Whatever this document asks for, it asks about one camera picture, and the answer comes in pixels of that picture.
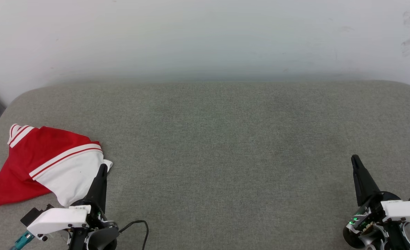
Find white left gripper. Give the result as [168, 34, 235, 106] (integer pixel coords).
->
[26, 164, 119, 245]

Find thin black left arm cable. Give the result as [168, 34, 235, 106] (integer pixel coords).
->
[118, 220, 149, 250]

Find red and white shirt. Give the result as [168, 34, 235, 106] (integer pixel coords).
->
[0, 124, 113, 208]

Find teal cable connector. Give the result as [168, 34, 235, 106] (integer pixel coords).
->
[11, 231, 35, 250]

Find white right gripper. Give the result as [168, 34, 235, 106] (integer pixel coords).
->
[343, 155, 410, 249]

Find grey fabric sofa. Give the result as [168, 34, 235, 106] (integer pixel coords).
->
[0, 80, 410, 250]

